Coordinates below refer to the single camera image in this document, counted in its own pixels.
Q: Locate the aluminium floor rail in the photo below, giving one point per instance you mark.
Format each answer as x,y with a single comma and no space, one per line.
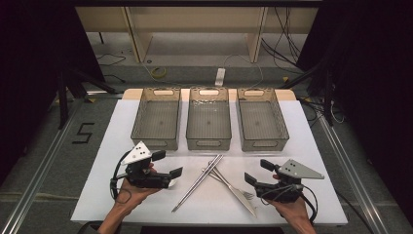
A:
354,182
35,185

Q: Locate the light wooden desk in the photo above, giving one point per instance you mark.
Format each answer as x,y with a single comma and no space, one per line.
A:
195,19

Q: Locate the white table mat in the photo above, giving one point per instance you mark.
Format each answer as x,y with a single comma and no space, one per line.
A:
201,214

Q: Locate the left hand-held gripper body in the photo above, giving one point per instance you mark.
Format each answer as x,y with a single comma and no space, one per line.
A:
146,177

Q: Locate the person's left hand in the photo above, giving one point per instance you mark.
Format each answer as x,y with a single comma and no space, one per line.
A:
130,195

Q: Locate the black metal stand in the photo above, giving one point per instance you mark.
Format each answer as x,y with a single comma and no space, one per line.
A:
328,104
63,104

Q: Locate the person's right hand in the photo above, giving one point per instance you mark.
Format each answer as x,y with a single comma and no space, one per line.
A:
293,211

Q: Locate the black curtain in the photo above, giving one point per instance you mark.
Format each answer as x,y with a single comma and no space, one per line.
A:
26,65
373,81

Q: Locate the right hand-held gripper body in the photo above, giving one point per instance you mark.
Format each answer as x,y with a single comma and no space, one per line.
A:
282,191

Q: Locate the white power strip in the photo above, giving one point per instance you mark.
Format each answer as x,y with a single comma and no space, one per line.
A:
220,77

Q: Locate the grey translucent plastic bin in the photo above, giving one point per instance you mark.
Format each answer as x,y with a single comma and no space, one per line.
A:
261,113
156,120
208,113

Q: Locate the metal table knife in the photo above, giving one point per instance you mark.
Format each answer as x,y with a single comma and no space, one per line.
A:
242,199

